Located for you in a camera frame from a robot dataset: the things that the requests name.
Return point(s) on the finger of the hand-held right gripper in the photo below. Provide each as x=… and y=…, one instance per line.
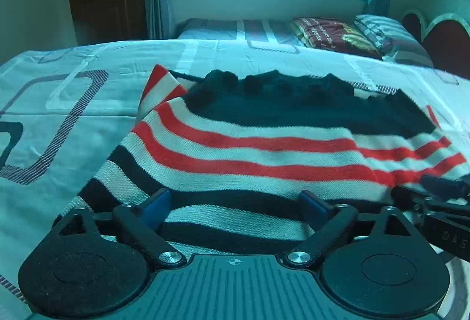
x=446, y=186
x=407, y=200

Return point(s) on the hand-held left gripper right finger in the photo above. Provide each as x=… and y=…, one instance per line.
x=313, y=208

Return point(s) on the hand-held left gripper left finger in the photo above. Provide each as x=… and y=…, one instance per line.
x=158, y=208

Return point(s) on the striped knit sweater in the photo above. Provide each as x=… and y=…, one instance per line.
x=238, y=158

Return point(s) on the scalloped wooden headboard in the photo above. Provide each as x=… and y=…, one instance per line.
x=448, y=44

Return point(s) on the striped pillow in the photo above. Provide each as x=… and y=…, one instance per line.
x=393, y=37

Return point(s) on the bed with patterned white sheet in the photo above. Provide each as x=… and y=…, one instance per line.
x=73, y=59

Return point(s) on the maroon printed pillow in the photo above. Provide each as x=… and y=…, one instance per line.
x=330, y=35

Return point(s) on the low bed with striped sheet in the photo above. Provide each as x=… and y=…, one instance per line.
x=220, y=30

